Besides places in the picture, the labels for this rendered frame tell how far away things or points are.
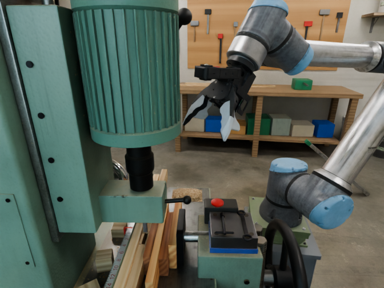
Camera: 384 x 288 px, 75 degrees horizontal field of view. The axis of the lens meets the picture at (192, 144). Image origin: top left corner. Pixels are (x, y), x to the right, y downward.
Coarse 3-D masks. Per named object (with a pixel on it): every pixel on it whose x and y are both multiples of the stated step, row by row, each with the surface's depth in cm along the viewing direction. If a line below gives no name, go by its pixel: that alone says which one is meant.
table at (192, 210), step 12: (168, 192) 85; (204, 192) 85; (192, 204) 79; (192, 216) 73; (192, 228) 69; (192, 252) 61; (192, 264) 57; (144, 276) 54; (168, 276) 54; (180, 276) 54; (192, 276) 54
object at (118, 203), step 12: (120, 180) 59; (108, 192) 54; (120, 192) 54; (132, 192) 54; (144, 192) 54; (156, 192) 54; (108, 204) 54; (120, 204) 54; (132, 204) 54; (144, 204) 53; (156, 204) 53; (108, 216) 55; (120, 216) 55; (132, 216) 55; (144, 216) 55; (156, 216) 55
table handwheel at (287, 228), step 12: (276, 228) 66; (288, 228) 61; (288, 240) 58; (288, 252) 56; (300, 252) 55; (300, 264) 53; (264, 276) 63; (276, 276) 62; (288, 276) 62; (300, 276) 52
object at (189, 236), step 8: (184, 216) 59; (184, 224) 57; (176, 232) 54; (184, 232) 58; (192, 232) 58; (200, 232) 58; (208, 232) 58; (176, 240) 54; (184, 240) 58; (192, 240) 58; (184, 248) 58; (184, 256) 59
